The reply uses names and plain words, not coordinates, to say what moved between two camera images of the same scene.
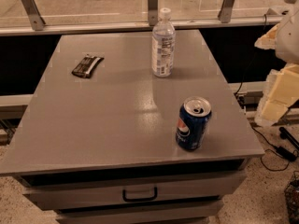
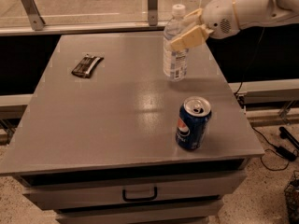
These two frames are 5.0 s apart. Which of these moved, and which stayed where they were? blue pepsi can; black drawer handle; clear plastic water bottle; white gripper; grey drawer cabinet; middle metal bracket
Moved: clear plastic water bottle; white gripper
Stayed: grey drawer cabinet; middle metal bracket; black drawer handle; blue pepsi can
